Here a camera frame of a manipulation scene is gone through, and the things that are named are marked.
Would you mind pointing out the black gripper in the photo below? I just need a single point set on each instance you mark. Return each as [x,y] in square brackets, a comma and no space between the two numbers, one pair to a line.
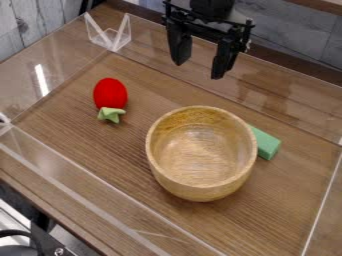
[208,19]

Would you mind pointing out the red plush strawberry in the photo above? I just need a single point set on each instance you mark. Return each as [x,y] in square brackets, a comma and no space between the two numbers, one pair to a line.
[109,98]

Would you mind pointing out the wooden bowl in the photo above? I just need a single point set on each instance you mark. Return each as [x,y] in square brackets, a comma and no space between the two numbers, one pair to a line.
[200,150]

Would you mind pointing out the green foam block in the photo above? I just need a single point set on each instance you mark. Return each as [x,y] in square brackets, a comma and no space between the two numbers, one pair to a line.
[267,144]

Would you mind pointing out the clear acrylic tray wall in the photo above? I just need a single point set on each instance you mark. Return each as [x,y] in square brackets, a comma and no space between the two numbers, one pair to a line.
[81,169]

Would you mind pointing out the black metal bracket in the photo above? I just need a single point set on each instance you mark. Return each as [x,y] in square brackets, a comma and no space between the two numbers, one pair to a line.
[45,244]

